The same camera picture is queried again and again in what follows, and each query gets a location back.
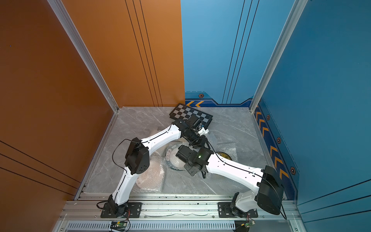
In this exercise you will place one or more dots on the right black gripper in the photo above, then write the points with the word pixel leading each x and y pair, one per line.
pixel 192 172

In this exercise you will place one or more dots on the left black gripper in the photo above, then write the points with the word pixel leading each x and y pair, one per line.
pixel 202 143

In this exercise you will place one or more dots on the bubble wrap of yellow plate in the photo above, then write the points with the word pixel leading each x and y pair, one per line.
pixel 229 148

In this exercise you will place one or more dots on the yellow dinner plate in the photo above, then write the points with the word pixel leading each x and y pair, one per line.
pixel 224 155

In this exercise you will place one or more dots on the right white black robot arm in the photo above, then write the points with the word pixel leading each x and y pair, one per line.
pixel 266 188

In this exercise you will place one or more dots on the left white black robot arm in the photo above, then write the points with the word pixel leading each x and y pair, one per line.
pixel 138 160

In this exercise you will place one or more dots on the bubble wrapped white blue plate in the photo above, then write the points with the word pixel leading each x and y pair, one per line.
pixel 171 151

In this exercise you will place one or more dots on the bubble wrapped pink plate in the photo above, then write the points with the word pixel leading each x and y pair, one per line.
pixel 152 180

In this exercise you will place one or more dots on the black white checkerboard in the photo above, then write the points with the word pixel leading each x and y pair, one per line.
pixel 182 111

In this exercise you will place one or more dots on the right green circuit board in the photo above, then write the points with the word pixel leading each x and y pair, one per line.
pixel 243 225

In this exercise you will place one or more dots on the green circuit board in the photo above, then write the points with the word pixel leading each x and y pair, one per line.
pixel 243 225
pixel 118 226

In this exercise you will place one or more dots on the left green circuit board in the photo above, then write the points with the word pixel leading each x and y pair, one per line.
pixel 118 226

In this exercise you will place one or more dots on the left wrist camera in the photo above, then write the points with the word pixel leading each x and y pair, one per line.
pixel 203 131

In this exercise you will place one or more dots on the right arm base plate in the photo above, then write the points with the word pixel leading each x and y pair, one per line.
pixel 227 210

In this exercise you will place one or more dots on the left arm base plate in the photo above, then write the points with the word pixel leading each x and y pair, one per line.
pixel 128 210

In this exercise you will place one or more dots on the white vented cable duct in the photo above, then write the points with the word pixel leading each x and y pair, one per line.
pixel 149 225

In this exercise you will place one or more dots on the aluminium front rail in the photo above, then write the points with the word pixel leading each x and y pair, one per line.
pixel 154 206

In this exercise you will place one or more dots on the right aluminium corner post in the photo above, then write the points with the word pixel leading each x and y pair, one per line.
pixel 286 33

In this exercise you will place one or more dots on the aluminium corner post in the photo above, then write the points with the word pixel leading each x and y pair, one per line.
pixel 67 23
pixel 286 33

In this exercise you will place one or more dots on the left aluminium corner post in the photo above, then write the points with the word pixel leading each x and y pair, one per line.
pixel 67 23

